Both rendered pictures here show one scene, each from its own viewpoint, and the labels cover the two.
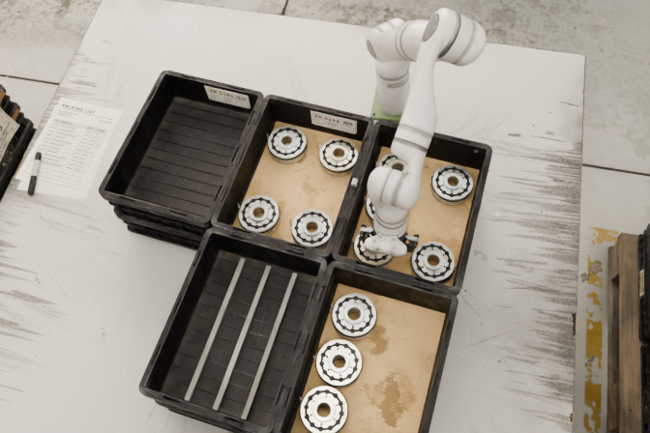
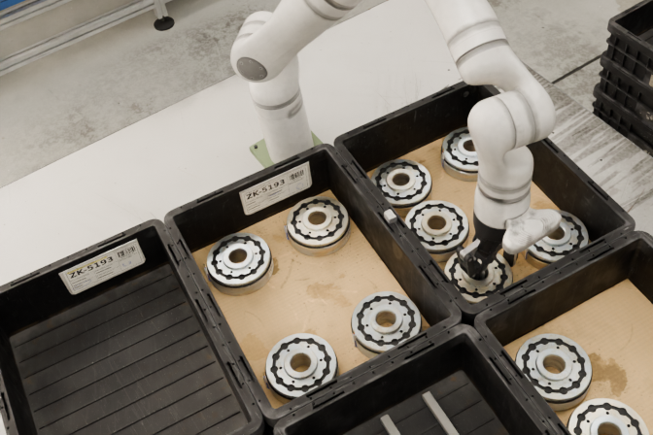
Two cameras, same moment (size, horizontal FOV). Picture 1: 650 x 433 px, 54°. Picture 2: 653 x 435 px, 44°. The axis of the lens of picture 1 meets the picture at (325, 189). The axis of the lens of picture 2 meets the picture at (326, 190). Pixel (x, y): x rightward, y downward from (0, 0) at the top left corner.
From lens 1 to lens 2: 71 cm
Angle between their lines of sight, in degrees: 28
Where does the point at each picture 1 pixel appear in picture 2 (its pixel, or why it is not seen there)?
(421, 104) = not seen: outside the picture
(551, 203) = not seen: hidden behind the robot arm
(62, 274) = not seen: outside the picture
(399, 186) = (528, 101)
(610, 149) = not seen: hidden behind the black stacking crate
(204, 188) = (184, 409)
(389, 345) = (622, 366)
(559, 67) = (408, 9)
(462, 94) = (349, 93)
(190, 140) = (93, 370)
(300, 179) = (298, 288)
